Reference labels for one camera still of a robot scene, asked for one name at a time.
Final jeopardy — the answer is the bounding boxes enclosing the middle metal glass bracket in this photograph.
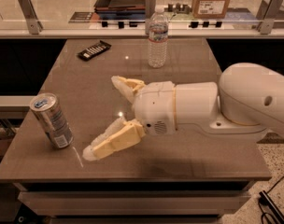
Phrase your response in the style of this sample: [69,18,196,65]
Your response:
[145,0,156,35]

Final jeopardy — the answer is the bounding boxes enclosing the right metal glass bracket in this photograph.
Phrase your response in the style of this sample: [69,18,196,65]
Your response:
[257,0,284,35]

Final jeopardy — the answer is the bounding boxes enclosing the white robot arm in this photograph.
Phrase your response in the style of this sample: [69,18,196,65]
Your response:
[82,63,284,161]

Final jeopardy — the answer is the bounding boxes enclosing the metal glass bracket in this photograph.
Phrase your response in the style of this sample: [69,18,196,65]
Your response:
[145,0,156,35]
[18,0,43,35]
[257,0,284,35]

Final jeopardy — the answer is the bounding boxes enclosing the black snack bar wrapper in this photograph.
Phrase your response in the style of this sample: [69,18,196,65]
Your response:
[78,40,111,61]

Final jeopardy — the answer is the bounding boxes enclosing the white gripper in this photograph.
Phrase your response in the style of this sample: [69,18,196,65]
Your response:
[82,76,176,161]

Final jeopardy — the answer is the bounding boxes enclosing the brown cardboard box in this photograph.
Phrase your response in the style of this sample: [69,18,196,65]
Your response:
[192,0,230,19]

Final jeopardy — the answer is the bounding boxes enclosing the left metal glass bracket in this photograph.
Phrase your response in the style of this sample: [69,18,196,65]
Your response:
[18,0,43,35]

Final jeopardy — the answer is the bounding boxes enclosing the white table drawer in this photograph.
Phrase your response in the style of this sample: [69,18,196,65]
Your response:
[19,191,250,217]

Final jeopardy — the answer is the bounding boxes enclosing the silver redbull can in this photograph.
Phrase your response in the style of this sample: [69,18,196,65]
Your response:
[30,93,73,149]

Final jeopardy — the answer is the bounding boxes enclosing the clear plastic water bottle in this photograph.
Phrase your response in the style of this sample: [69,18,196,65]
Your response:
[149,6,168,68]

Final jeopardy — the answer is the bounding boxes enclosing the black cable on floor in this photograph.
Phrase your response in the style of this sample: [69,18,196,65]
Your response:
[257,168,284,224]

